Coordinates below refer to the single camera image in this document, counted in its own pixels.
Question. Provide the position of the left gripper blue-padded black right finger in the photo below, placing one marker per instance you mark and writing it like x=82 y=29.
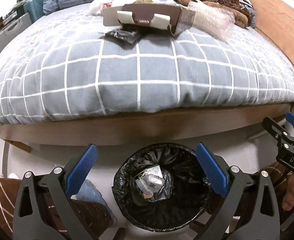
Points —
x=248 y=209

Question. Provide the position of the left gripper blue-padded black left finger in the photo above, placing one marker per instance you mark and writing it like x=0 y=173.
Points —
x=32 y=218

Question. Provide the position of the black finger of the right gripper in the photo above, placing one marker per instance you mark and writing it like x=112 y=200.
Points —
x=284 y=140

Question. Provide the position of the brown cardboard box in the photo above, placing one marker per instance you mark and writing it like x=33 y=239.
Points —
x=174 y=19

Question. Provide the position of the black-lined trash bin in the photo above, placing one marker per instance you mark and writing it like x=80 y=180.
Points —
x=191 y=193

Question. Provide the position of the person's right hand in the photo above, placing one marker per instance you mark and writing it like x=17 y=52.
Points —
x=288 y=200

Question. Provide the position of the clear bubble wrap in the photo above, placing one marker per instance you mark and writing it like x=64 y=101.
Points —
x=217 y=22

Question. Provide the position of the grey checked bed sheet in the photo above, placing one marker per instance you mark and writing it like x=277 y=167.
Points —
x=64 y=67

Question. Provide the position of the black plastic packet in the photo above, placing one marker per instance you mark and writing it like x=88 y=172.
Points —
x=130 y=35

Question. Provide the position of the grey suitcase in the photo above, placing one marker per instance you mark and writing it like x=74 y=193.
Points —
x=14 y=29

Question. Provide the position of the teal suitcase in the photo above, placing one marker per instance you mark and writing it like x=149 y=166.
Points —
x=34 y=8

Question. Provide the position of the clear red-printed plastic bag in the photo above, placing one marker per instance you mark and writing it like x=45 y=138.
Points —
x=96 y=7

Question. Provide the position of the wooden bed frame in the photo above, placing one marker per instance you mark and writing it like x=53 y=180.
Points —
x=275 y=21

